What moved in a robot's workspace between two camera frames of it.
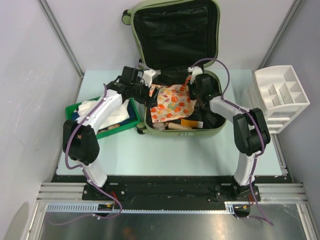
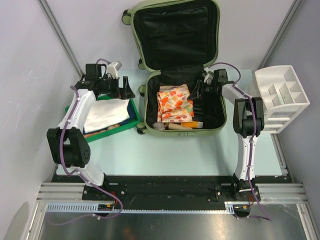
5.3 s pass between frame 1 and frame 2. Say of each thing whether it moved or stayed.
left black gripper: moved
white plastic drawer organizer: stayed
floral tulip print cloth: moved
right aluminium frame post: stayed
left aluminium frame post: stayed
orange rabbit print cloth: stayed
